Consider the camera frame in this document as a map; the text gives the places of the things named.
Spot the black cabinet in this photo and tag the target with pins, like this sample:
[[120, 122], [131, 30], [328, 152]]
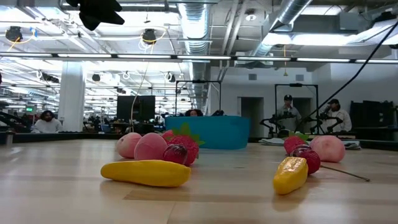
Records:
[[373, 113]]

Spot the black ceiling spotlight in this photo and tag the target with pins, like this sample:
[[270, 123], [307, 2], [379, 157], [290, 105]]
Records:
[[149, 35], [171, 77], [95, 77], [14, 33]]

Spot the grey folded cloth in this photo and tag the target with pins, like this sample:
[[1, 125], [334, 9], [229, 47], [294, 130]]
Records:
[[273, 142]]

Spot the white building column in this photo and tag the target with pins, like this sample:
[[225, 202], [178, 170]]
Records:
[[71, 96]]

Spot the black background rig frame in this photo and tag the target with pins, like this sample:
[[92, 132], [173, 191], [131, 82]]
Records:
[[295, 84], [199, 81]]

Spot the red toy strawberry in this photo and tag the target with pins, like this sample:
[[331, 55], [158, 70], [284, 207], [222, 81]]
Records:
[[292, 143], [168, 135], [188, 146]]

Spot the yellow toy banana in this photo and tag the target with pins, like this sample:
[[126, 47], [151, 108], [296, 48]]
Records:
[[289, 175], [146, 172]]

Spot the square wall vent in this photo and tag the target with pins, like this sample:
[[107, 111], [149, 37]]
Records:
[[299, 77], [252, 76]]

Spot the black background monitor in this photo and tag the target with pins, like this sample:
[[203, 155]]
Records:
[[136, 109]]

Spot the green exit sign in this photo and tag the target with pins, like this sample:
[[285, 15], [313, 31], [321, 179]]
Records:
[[29, 109]]

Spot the teal plastic tupperware container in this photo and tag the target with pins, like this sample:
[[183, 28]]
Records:
[[224, 132]]

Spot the dark red toy cherry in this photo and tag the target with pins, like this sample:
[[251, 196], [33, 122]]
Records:
[[308, 160], [175, 154]]

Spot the pink toy peach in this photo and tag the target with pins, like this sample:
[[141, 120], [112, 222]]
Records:
[[126, 146], [150, 147], [329, 149]]

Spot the black aluminium table frame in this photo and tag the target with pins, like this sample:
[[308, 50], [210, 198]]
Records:
[[77, 137]]

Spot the round ceiling sensor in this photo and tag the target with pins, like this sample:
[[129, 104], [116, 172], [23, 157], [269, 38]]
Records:
[[250, 17]]

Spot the black background robot arm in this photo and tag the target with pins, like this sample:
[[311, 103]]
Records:
[[7, 119], [273, 119], [329, 119]]

